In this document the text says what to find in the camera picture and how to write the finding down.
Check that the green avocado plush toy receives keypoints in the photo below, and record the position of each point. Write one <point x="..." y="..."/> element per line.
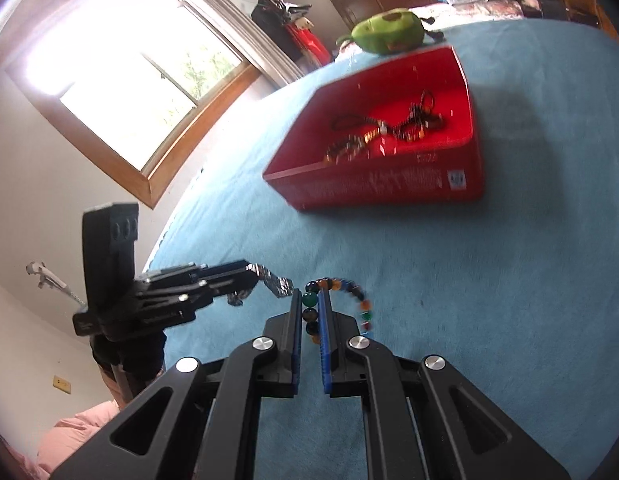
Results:
<point x="395" y="31"/>

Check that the wooden desk with items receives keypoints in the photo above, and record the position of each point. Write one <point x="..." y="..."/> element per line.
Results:
<point x="590" y="12"/>

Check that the black braided cord pendant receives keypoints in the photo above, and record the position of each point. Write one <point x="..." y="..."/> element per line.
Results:
<point x="369" y="124"/>

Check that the red hanging bag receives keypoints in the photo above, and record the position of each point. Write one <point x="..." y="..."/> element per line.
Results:
<point x="302" y="33"/>

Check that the black bead necklace amber accents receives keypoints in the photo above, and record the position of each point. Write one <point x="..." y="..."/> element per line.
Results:
<point x="421" y="119"/>

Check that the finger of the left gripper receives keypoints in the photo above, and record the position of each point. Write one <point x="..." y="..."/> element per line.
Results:
<point x="229" y="278"/>
<point x="151" y="275"/>

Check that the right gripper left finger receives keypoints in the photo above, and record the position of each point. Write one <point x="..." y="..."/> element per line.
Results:
<point x="198" y="420"/>

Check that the wooden framed window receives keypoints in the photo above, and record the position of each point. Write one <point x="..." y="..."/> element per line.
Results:
<point x="134" y="85"/>

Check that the pink sleeved left forearm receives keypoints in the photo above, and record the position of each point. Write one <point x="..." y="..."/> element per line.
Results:
<point x="71" y="433"/>

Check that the red rectangular tin box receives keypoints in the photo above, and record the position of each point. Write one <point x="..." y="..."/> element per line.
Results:
<point x="316" y="167"/>

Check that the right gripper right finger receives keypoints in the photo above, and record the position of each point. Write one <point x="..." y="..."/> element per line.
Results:
<point x="423" y="419"/>

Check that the yellow wall socket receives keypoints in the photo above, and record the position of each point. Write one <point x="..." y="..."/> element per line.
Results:
<point x="62" y="384"/>

